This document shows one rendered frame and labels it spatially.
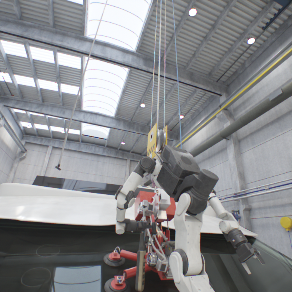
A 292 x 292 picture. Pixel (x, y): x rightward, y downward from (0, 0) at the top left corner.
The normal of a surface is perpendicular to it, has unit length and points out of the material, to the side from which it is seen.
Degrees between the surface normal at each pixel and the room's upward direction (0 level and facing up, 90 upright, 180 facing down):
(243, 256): 91
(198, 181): 106
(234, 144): 90
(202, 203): 135
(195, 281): 36
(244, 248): 91
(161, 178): 99
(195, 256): 79
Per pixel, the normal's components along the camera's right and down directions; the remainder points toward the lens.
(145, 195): 0.29, -0.67
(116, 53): 0.32, -0.38
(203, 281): 0.33, -0.93
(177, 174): -0.67, -0.03
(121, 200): -0.29, -0.37
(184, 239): -0.87, -0.25
